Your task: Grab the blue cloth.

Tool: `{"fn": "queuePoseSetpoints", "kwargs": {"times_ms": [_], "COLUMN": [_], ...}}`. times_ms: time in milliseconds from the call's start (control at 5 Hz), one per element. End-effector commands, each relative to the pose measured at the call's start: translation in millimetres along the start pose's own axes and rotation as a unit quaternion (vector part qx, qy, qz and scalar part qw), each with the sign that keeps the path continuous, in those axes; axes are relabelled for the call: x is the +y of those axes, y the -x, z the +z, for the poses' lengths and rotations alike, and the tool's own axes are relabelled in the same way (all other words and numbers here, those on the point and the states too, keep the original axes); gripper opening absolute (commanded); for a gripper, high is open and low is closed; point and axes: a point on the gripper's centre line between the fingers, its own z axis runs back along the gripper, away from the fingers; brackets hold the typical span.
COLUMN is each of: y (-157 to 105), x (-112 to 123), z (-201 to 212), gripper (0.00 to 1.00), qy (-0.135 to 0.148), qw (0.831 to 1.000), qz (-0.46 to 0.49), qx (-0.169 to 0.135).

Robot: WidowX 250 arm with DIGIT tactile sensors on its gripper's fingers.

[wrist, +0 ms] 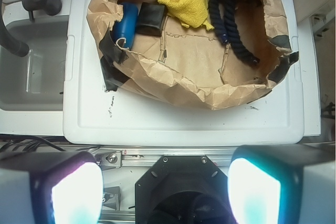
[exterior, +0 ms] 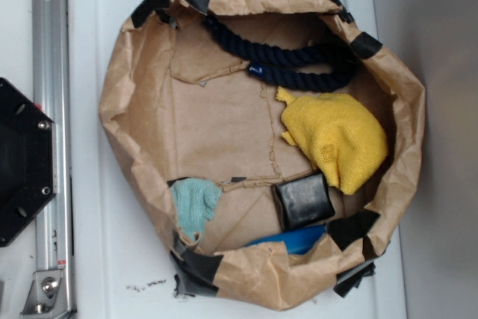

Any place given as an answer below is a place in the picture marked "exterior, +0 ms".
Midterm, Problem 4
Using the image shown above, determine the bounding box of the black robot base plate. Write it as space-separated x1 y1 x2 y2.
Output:
1 78 55 247

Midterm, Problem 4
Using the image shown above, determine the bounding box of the brown paper bag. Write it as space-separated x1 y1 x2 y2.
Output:
99 0 425 310

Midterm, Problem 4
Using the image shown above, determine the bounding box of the yellow cloth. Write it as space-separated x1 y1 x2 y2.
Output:
276 87 388 195

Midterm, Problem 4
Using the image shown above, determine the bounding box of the light blue cloth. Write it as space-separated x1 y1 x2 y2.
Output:
170 178 222 244

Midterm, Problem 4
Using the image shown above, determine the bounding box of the aluminium extrusion rail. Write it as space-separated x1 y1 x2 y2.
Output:
32 0 76 318

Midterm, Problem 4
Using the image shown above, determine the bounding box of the navy blue twisted rope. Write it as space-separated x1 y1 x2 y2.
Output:
203 13 359 92

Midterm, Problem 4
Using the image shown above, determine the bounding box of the metal corner bracket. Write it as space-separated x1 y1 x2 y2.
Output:
19 269 68 318

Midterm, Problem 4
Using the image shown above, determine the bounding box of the black square block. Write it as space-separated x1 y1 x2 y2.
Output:
272 172 335 231

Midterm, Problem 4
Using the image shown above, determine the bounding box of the blue plastic disc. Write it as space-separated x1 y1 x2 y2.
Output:
246 225 326 255

